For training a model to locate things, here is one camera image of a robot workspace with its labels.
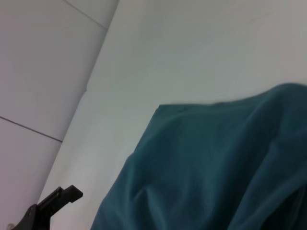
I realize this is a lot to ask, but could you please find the teal blue shirt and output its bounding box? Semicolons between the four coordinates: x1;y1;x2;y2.
90;82;307;230

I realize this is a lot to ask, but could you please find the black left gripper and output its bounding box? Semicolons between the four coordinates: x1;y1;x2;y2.
9;184;84;230

